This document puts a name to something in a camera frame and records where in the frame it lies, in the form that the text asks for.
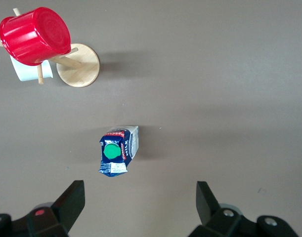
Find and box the red plastic cup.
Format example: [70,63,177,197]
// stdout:
[0,6,72,67]

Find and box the blue white milk carton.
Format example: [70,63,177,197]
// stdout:
[98,125,139,178]

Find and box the wooden mug tree stand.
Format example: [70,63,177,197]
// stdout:
[0,8,101,88]

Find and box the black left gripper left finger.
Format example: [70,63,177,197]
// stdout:
[0,180,86,237]

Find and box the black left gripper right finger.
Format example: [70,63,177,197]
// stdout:
[187,181,300,237]

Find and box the white plastic cup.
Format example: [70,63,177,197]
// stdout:
[9,55,54,82]

